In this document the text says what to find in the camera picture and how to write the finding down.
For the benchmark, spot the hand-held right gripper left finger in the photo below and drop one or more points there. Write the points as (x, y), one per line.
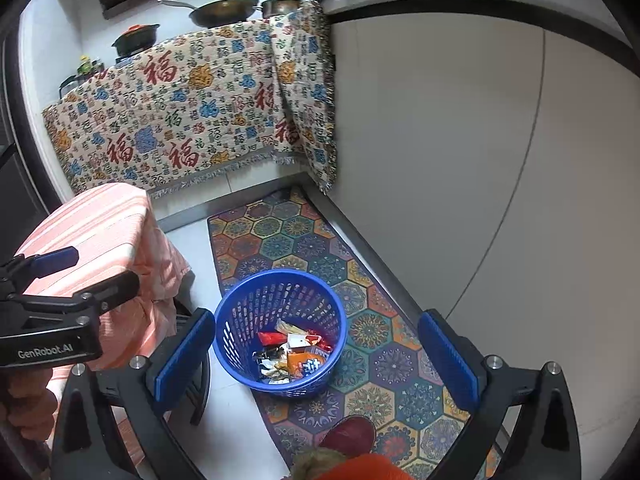
(185, 355)

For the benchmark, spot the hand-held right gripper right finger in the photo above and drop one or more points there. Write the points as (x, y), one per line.
(447, 360)

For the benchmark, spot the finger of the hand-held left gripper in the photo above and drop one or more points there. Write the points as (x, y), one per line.
(110, 292)
(52, 260)

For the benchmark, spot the blue plastic basket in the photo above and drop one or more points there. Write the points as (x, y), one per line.
(240, 320)

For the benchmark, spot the small white box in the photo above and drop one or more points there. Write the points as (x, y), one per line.
(299, 342)

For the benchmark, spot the orange snack bag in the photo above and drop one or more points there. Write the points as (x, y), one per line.
(305, 364)

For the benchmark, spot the crushed red packet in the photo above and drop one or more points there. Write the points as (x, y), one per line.
(321, 342)

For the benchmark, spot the person's left hand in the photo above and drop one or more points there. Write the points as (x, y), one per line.
(27, 400)

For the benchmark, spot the striped cloth covered table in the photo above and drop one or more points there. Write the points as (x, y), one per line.
(100, 225)

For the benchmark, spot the hexagon patterned floor mat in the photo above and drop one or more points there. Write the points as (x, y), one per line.
(380, 320)

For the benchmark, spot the red shoe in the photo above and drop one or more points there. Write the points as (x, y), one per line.
(350, 435)

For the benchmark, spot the person's orange garment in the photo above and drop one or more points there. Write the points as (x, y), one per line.
(370, 470)

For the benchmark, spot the black glass kettle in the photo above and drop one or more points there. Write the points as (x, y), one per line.
(69, 87)

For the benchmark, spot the printed fringed blanket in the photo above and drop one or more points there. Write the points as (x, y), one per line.
(165, 110)
(305, 85)

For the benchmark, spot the yellow cap bottle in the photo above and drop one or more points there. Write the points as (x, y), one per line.
(85, 65)

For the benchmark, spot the grey kitchen counter cabinet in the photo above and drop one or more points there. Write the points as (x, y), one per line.
(450, 160)

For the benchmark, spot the dark sauce bottle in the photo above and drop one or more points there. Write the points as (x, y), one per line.
(97, 64)

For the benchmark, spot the black clay pot red lid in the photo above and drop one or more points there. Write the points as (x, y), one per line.
(135, 40)

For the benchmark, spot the steel cooking pot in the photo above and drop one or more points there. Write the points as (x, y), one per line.
(280, 6)

